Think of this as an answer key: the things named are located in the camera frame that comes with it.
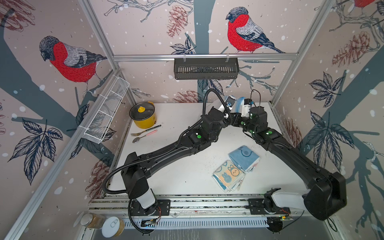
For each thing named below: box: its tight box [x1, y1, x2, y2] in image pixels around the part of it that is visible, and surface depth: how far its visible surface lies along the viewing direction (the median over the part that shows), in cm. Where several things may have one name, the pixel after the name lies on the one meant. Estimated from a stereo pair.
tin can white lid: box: [101, 216, 120, 238], surface depth 66 cm
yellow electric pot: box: [129, 101, 157, 129], surface depth 106 cm
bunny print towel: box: [212, 160, 246, 193], surface depth 83 cm
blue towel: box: [228, 145, 261, 173], surface depth 90 cm
